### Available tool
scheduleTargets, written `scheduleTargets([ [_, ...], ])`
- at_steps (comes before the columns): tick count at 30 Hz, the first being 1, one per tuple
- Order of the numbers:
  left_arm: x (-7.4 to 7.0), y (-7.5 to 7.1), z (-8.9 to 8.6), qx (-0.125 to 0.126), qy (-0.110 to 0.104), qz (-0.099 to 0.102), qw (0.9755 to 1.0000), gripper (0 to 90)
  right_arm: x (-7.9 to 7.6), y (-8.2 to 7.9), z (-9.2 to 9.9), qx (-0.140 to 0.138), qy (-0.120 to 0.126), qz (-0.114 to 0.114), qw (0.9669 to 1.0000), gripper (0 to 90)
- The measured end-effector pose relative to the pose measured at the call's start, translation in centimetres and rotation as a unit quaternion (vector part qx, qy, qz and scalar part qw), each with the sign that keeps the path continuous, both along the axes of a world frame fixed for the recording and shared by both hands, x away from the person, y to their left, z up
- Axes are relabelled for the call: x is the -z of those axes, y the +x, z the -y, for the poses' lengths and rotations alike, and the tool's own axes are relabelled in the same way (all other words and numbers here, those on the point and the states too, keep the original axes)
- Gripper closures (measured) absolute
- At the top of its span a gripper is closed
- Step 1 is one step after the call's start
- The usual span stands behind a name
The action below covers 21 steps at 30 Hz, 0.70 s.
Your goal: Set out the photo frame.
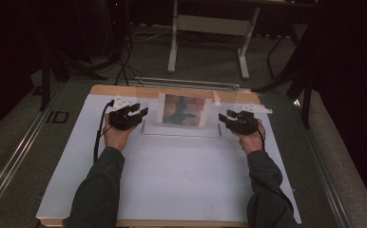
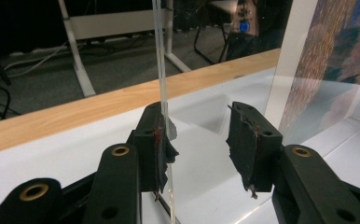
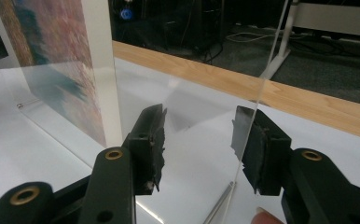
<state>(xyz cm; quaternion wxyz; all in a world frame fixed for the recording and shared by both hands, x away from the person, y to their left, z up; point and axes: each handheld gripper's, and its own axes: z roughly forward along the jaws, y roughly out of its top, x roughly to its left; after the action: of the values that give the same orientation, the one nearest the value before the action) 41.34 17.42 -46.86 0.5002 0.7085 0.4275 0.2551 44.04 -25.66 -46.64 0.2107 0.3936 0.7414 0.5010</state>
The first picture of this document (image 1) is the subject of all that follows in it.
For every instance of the white table mat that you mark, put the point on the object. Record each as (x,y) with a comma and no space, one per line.
(178,177)

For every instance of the clear acrylic photo frame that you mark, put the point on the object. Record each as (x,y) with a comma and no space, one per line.
(150,128)

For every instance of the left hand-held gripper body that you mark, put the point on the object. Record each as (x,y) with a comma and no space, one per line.
(121,119)

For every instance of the metal floor rail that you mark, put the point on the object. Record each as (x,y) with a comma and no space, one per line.
(324,171)
(10,161)

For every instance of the person's right hand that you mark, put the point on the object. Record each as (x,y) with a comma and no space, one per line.
(253,142)

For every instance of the white metal desk frame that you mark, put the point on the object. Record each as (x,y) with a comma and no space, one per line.
(210,25)

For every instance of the person's left hand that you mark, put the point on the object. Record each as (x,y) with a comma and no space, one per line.
(116,137)

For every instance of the photo card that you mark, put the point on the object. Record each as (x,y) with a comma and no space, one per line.
(183,110)

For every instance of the black metal stand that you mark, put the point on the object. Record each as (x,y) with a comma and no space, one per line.
(45,79)
(302,79)

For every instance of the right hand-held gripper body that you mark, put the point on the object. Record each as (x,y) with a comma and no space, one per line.
(246,125)

